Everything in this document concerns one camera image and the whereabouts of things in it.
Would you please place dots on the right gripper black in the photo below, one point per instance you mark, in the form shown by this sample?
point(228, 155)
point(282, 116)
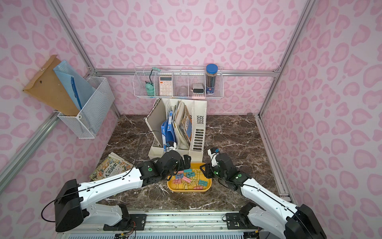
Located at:
point(207, 169)

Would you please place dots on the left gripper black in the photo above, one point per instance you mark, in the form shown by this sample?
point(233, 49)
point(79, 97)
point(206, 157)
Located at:
point(185, 163)

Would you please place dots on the teal binder clip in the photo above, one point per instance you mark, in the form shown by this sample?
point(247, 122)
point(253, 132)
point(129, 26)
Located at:
point(189, 173)
point(203, 183)

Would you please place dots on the yellow plastic storage box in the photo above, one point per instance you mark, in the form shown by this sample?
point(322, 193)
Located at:
point(180, 186)

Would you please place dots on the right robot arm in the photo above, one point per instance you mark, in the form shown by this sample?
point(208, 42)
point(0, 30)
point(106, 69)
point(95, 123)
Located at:
point(281, 218)

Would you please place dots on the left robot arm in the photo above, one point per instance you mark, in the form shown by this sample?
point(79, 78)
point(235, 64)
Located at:
point(77, 203)

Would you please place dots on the blue binder clip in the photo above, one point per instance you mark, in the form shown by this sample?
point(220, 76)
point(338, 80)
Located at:
point(179, 176)

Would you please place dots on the blue binder folder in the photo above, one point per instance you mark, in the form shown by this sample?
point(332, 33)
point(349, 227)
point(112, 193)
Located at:
point(168, 133)

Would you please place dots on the white desktop file organizer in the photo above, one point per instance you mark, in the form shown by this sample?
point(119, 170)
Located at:
point(198, 112)

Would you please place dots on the books in organizer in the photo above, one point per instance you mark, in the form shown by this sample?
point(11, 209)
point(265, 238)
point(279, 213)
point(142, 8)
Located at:
point(183, 126)

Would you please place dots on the grey spiral notebook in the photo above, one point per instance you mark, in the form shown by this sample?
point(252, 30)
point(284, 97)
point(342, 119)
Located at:
point(155, 118)

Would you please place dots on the illustrated children's book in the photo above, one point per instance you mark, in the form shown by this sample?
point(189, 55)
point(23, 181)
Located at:
point(111, 166)

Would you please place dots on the clear glass jar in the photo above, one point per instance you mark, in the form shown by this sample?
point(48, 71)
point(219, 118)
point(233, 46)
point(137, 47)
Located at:
point(183, 91)

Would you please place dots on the green desk lamp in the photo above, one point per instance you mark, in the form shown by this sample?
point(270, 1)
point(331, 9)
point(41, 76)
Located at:
point(149, 85)

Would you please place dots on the white digital clock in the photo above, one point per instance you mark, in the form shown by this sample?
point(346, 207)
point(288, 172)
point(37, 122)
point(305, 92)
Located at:
point(198, 90)

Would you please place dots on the pink white calculator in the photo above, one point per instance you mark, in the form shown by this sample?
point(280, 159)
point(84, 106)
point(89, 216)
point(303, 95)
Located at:
point(165, 86)

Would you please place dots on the blue lid pencil tube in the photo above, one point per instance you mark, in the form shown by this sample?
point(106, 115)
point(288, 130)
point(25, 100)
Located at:
point(211, 73)

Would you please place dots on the light blue document folder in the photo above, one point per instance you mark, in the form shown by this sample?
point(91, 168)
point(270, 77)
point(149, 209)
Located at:
point(78, 89)

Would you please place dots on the brown kraft envelope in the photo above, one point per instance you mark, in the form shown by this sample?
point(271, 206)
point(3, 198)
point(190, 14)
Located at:
point(47, 88)

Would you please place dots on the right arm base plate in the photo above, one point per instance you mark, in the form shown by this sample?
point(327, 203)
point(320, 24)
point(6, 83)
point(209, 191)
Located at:
point(238, 221)

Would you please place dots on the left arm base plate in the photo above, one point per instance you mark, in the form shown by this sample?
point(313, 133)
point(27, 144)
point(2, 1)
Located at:
point(134, 221)

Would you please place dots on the clear wall shelf organizer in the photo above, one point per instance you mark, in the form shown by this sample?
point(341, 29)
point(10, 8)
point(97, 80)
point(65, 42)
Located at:
point(182, 76)

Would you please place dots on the white mesh wall basket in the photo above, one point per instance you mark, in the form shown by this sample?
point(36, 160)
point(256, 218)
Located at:
point(87, 123)

